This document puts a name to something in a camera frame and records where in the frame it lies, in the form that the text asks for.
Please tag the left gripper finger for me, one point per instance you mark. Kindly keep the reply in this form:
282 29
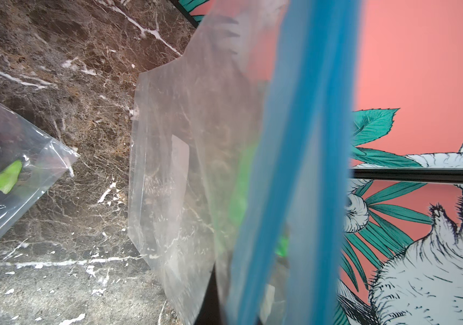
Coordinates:
210 313

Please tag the clear zip-top bag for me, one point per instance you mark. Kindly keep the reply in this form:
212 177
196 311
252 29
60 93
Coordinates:
31 161
239 160

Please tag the right black frame post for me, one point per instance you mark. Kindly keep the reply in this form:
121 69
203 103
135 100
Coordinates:
420 175

